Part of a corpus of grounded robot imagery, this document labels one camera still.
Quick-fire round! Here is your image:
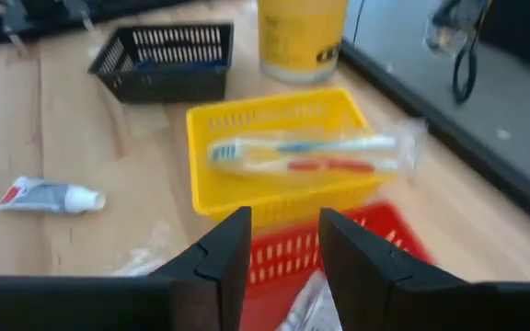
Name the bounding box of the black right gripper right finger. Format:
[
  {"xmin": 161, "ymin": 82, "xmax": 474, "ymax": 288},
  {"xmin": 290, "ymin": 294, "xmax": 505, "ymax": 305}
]
[{"xmin": 317, "ymin": 208, "xmax": 530, "ymax": 331}]

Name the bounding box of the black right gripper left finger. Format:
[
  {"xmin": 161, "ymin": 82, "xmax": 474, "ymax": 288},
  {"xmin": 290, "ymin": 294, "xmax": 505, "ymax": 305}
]
[{"xmin": 0, "ymin": 206, "xmax": 253, "ymax": 331}]

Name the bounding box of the white travel toothpaste tube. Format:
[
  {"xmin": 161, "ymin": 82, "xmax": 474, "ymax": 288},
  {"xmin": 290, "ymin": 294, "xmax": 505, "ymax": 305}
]
[
  {"xmin": 0, "ymin": 175, "xmax": 108, "ymax": 215},
  {"xmin": 274, "ymin": 269, "xmax": 343, "ymax": 331}
]

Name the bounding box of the red toothbrush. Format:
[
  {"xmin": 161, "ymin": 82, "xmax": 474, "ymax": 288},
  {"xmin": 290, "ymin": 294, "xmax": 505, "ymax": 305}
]
[{"xmin": 216, "ymin": 154, "xmax": 427, "ymax": 183}]

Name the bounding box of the red plastic basket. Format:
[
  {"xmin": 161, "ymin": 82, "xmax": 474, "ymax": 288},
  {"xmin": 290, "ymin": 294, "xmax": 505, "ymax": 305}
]
[{"xmin": 238, "ymin": 200, "xmax": 437, "ymax": 331}]

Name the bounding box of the yellow plastic basket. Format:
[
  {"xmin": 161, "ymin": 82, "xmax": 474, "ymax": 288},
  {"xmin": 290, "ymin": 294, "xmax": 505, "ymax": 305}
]
[{"xmin": 185, "ymin": 86, "xmax": 388, "ymax": 230}]

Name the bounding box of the black plastic basket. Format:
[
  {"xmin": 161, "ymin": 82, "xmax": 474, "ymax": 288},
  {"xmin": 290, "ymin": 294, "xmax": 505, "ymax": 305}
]
[{"xmin": 86, "ymin": 22, "xmax": 235, "ymax": 105}]

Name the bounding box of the yellow disinfectant wipes canister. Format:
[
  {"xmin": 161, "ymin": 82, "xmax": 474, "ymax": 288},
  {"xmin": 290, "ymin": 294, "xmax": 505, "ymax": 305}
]
[{"xmin": 256, "ymin": 0, "xmax": 351, "ymax": 86}]

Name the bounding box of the black cable coil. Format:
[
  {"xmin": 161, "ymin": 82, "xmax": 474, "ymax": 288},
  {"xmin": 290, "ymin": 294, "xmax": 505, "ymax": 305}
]
[{"xmin": 450, "ymin": 0, "xmax": 494, "ymax": 106}]

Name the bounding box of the black floor cable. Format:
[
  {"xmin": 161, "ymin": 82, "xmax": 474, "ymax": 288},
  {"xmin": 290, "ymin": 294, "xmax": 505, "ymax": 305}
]
[{"xmin": 351, "ymin": 0, "xmax": 368, "ymax": 46}]

